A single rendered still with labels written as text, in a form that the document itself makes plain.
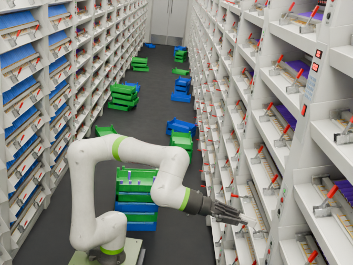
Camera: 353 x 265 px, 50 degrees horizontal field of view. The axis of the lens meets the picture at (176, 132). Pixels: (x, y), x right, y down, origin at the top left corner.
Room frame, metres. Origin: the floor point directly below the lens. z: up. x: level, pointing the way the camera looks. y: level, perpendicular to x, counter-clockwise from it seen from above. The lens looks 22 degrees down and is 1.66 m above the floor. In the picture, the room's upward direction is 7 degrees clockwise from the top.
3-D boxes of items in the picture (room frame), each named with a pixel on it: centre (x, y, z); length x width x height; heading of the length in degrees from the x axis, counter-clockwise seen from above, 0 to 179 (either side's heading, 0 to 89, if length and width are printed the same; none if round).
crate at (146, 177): (2.32, 0.23, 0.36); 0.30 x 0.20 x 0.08; 101
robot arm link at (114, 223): (1.54, 0.26, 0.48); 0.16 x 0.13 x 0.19; 135
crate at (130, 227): (2.32, 0.23, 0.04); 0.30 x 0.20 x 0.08; 101
